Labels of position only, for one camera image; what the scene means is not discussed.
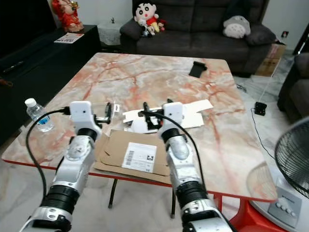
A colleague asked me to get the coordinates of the white floor fan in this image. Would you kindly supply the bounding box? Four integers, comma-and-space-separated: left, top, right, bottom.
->
250, 116, 309, 232

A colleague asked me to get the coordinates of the dark grey fabric sofa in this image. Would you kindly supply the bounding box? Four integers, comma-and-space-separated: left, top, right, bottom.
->
119, 0, 278, 76

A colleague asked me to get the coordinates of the side table with lace cloth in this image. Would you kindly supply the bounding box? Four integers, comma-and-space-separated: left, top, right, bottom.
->
97, 18, 124, 47

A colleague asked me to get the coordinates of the grey round plush toy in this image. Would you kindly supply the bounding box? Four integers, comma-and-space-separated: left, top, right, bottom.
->
223, 14, 252, 40

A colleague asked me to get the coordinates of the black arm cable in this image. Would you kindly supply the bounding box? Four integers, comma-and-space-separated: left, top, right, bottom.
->
25, 107, 73, 200
140, 110, 204, 187

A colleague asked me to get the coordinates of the brown cardboard box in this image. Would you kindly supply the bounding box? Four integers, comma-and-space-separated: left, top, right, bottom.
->
254, 42, 287, 77

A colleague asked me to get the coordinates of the red and gold figurine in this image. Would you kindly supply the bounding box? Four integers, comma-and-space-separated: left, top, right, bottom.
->
51, 0, 84, 33

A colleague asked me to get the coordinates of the pink marble table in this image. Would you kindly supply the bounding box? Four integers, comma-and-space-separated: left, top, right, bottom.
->
1, 52, 279, 219

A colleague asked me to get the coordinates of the dark armchair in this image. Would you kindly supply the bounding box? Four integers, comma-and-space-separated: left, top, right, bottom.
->
276, 23, 309, 122

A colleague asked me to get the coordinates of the brown cardboard with label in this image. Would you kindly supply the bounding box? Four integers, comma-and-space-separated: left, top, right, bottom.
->
93, 129, 177, 185

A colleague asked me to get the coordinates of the black television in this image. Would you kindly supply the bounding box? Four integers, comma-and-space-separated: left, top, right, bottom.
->
0, 0, 58, 62

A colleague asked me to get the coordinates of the long black TV console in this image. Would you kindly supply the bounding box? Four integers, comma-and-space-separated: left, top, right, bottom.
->
0, 24, 102, 145

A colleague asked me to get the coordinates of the white and red leaflet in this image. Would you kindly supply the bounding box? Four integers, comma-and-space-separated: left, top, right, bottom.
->
54, 32, 85, 44

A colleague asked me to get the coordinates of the flat white paper box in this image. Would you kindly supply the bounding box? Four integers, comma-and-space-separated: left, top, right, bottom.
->
122, 99, 215, 135

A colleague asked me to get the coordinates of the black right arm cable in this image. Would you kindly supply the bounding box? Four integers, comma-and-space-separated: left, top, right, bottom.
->
140, 110, 204, 187

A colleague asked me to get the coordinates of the small black stand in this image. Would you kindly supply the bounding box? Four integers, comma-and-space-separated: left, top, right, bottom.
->
188, 60, 209, 78

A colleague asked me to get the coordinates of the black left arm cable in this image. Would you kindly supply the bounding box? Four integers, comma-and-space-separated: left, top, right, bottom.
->
25, 107, 73, 200

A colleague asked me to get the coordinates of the clear plastic water bottle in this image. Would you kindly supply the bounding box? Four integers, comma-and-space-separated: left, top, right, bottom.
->
25, 98, 55, 133

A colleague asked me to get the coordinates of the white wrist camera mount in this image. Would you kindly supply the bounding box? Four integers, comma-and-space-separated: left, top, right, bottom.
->
162, 101, 184, 131
69, 100, 102, 130

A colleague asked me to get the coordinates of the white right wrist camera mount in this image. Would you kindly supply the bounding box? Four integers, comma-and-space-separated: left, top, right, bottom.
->
162, 101, 184, 131

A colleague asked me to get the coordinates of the black power adapter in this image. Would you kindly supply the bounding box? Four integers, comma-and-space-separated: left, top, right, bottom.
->
253, 101, 267, 116

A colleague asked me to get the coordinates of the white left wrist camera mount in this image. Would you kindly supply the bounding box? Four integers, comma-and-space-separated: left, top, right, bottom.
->
69, 100, 102, 130

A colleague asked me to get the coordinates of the red plastic stool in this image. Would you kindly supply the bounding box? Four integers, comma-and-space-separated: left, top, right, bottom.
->
228, 195, 280, 232

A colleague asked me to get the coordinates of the cartoon boy plush doll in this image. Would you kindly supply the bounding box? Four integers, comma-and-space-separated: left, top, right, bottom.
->
133, 2, 167, 37

